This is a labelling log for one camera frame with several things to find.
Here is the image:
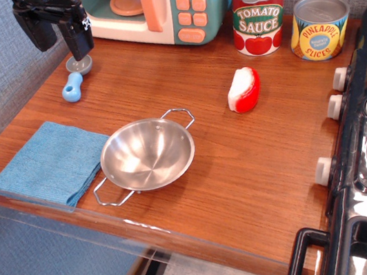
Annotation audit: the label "pineapple slices can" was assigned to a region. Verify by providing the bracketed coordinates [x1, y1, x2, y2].
[290, 0, 350, 61]

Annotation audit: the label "blue folded cloth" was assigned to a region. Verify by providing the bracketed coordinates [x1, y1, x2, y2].
[0, 121, 110, 207]

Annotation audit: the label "red and white toy vegetable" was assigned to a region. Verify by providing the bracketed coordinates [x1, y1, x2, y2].
[227, 67, 261, 113]

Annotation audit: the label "white stove knob bottom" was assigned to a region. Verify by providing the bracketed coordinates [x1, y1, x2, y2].
[315, 157, 333, 186]

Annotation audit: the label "clear acrylic table guard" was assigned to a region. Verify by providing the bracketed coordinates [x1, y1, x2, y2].
[0, 128, 321, 275]

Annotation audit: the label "tomato sauce can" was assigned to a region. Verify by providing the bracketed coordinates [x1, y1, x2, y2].
[232, 0, 284, 57]

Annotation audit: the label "white stove knob top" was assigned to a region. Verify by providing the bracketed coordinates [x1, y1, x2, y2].
[333, 67, 348, 92]

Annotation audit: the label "black oven door handle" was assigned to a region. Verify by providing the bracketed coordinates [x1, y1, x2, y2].
[287, 227, 330, 275]

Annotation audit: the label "white stove knob middle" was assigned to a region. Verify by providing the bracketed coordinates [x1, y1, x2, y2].
[327, 94, 343, 120]

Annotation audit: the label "orange microwave turntable plate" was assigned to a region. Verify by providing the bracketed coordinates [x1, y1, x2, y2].
[109, 0, 143, 17]

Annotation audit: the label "blue and grey toy scoop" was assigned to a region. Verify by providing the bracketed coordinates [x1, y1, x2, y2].
[62, 55, 93, 103]

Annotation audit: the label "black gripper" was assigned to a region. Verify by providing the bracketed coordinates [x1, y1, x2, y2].
[12, 0, 94, 61]

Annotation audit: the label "teal toy microwave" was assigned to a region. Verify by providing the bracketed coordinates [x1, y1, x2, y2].
[81, 0, 232, 45]

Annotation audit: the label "white stove knob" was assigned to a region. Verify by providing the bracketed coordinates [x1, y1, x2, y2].
[333, 67, 348, 92]
[327, 94, 343, 120]
[315, 157, 333, 186]

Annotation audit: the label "steel two-handled bowl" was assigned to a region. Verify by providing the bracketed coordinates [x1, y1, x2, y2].
[93, 108, 196, 207]

